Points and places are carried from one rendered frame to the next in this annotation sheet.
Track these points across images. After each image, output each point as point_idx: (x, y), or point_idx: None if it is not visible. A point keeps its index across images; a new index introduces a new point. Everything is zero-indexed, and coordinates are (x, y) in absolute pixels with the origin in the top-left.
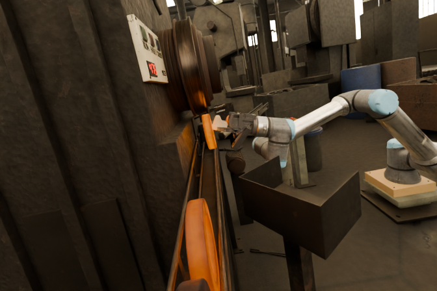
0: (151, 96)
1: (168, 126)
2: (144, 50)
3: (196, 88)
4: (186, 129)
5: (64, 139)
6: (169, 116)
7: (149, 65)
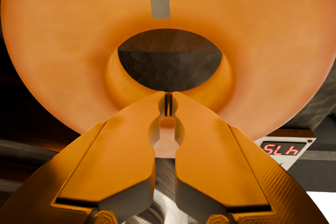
0: (299, 113)
1: None
2: (283, 161)
3: (167, 183)
4: (198, 42)
5: None
6: (203, 67)
7: (290, 152)
